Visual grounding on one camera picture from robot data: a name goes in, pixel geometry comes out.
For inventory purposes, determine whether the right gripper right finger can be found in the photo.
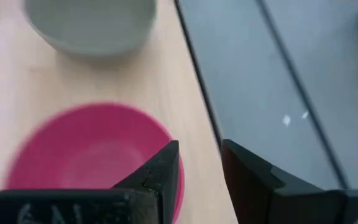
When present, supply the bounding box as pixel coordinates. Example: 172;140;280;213
221;139;358;224

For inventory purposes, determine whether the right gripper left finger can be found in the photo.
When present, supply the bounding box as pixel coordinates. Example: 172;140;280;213
0;140;180;224

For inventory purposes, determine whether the pink bowl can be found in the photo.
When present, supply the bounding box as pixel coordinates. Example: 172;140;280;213
4;101;186;223

